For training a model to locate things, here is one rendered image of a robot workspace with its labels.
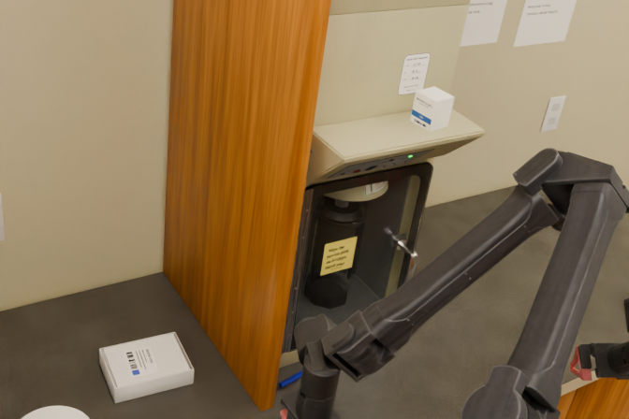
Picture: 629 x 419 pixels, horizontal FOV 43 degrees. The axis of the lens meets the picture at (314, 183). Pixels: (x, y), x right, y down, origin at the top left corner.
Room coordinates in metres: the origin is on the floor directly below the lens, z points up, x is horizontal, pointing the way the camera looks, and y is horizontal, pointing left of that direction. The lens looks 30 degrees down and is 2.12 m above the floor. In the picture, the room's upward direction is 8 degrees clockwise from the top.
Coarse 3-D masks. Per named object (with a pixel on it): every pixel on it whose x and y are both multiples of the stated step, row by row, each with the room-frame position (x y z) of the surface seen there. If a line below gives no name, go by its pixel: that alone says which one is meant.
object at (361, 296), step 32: (320, 192) 1.27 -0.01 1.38; (352, 192) 1.31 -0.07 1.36; (384, 192) 1.36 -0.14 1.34; (416, 192) 1.40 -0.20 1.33; (320, 224) 1.27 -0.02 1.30; (352, 224) 1.32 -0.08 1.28; (384, 224) 1.37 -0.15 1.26; (416, 224) 1.42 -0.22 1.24; (320, 256) 1.28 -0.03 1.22; (384, 256) 1.38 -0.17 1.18; (320, 288) 1.29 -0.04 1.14; (352, 288) 1.34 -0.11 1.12; (384, 288) 1.39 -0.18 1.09
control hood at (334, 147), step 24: (360, 120) 1.31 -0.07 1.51; (384, 120) 1.33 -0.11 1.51; (408, 120) 1.34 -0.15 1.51; (456, 120) 1.37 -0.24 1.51; (312, 144) 1.23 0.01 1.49; (336, 144) 1.20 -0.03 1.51; (360, 144) 1.22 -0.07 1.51; (384, 144) 1.23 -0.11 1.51; (408, 144) 1.24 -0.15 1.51; (432, 144) 1.27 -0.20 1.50; (456, 144) 1.34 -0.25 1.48; (312, 168) 1.22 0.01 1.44; (336, 168) 1.19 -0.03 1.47
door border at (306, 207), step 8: (312, 192) 1.25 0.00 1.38; (304, 200) 1.25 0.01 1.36; (312, 200) 1.26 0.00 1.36; (304, 208) 1.25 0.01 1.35; (304, 216) 1.25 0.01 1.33; (304, 224) 1.25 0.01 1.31; (304, 232) 1.25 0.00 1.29; (304, 240) 1.25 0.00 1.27; (304, 248) 1.26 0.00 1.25; (296, 256) 1.24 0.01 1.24; (296, 264) 1.25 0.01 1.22; (296, 272) 1.25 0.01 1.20; (296, 280) 1.25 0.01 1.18; (296, 288) 1.25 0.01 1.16; (296, 296) 1.25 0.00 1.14; (288, 304) 1.24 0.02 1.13; (296, 304) 1.26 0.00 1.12; (288, 312) 1.25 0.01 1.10; (288, 320) 1.25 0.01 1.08; (288, 328) 1.25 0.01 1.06; (288, 336) 1.25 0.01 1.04; (288, 344) 1.25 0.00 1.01
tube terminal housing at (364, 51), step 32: (352, 32) 1.29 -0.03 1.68; (384, 32) 1.33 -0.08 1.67; (416, 32) 1.37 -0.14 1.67; (448, 32) 1.42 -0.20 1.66; (352, 64) 1.30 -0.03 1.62; (384, 64) 1.34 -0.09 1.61; (448, 64) 1.43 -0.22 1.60; (320, 96) 1.26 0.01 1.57; (352, 96) 1.30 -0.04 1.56; (384, 96) 1.35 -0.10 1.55; (288, 352) 1.27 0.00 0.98
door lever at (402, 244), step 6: (402, 240) 1.40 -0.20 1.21; (396, 246) 1.39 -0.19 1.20; (402, 246) 1.39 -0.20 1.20; (408, 252) 1.37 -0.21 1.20; (414, 252) 1.37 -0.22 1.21; (408, 258) 1.36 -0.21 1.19; (414, 258) 1.35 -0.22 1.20; (408, 264) 1.36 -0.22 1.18; (414, 264) 1.36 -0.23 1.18; (408, 270) 1.36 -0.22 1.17; (408, 276) 1.36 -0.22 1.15; (402, 282) 1.36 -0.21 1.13
